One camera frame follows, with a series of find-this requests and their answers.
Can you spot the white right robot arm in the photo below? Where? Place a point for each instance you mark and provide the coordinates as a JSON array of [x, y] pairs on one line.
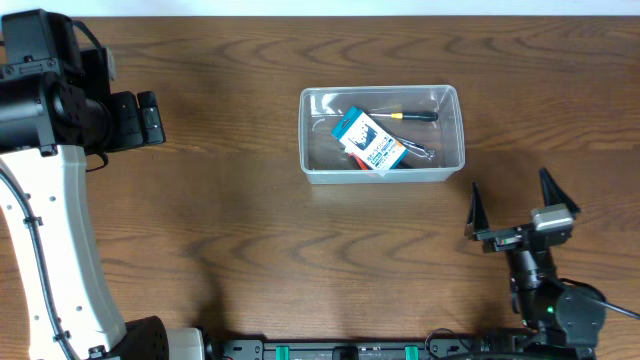
[[561, 318]]

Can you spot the red handled pliers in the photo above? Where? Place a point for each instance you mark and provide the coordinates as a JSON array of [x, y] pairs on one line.
[[358, 162]]

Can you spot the small claw hammer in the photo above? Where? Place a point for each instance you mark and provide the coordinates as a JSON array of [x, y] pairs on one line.
[[404, 165]]

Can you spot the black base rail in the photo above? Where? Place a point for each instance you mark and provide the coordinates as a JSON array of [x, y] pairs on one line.
[[440, 344]]

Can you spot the yellow black screwdriver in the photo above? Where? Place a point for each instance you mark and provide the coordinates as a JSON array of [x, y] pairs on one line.
[[426, 116]]

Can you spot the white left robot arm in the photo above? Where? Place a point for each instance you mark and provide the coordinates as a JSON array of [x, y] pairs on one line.
[[72, 314]]

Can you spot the blue white screwdriver box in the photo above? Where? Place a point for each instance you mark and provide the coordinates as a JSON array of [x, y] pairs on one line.
[[366, 139]]

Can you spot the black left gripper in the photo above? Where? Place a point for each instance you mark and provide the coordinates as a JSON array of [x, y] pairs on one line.
[[132, 120]]

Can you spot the clear plastic storage container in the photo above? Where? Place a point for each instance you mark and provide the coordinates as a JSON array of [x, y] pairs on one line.
[[324, 160]]

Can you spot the silver ratchet wrench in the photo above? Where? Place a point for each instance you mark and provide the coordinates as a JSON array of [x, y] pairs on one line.
[[417, 149]]

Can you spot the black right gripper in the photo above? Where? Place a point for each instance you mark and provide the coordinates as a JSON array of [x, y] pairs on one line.
[[509, 237]]

